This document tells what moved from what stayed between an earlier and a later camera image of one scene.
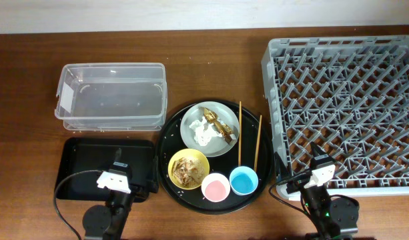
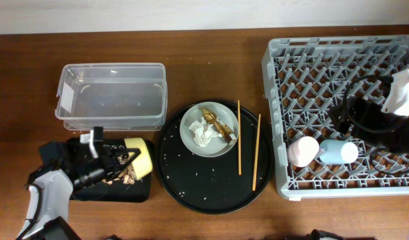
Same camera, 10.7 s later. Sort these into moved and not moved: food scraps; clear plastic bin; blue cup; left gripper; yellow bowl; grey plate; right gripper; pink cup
Moved: left gripper; pink cup; blue cup; right gripper; yellow bowl; food scraps
Not moved: clear plastic bin; grey plate
